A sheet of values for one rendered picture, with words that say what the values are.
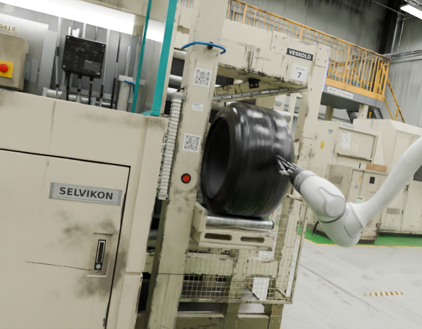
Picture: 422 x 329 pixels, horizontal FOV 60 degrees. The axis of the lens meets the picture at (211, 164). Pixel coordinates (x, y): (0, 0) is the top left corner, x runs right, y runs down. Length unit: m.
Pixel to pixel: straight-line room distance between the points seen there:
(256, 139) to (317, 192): 0.44
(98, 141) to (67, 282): 0.32
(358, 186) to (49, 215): 5.79
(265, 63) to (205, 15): 0.51
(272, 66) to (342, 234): 1.08
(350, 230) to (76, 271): 0.86
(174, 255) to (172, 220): 0.16
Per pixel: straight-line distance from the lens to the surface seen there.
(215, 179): 1.99
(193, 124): 1.61
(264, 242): 1.71
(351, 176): 6.21
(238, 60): 1.99
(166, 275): 1.72
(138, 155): 0.84
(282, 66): 2.09
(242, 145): 1.51
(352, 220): 1.30
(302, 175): 1.30
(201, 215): 1.55
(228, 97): 2.09
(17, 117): 0.84
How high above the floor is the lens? 1.22
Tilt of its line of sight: 3 degrees down
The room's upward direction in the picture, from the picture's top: 9 degrees clockwise
